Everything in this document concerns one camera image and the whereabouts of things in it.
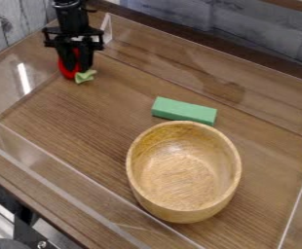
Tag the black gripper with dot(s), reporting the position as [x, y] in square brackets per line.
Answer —
[88, 40]

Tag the clear acrylic tray wall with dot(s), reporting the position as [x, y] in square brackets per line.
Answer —
[63, 168]

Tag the green foam block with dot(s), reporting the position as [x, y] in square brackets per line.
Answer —
[182, 111]

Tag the red plush strawberry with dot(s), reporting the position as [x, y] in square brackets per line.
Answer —
[75, 74]

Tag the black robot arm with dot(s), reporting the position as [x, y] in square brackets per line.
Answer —
[72, 16]

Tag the wooden bowl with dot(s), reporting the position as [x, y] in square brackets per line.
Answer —
[183, 169]

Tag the clear acrylic corner bracket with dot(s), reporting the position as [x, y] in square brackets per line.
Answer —
[106, 27]

